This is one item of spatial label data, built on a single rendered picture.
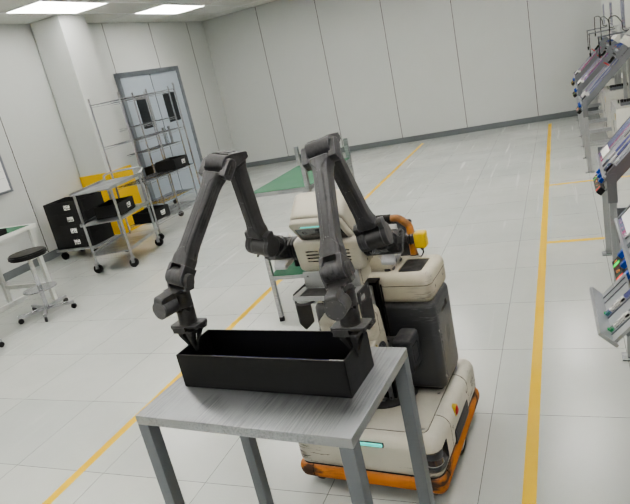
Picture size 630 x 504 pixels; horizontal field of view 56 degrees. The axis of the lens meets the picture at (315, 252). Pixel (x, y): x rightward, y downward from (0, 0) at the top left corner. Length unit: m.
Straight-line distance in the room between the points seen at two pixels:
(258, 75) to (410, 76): 3.04
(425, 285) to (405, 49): 9.12
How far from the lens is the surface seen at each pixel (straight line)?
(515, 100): 11.07
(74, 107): 8.93
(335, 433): 1.51
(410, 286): 2.37
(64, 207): 8.01
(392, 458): 2.40
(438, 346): 2.46
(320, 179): 1.66
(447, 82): 11.16
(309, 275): 2.17
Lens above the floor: 1.64
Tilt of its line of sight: 17 degrees down
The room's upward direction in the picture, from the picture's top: 13 degrees counter-clockwise
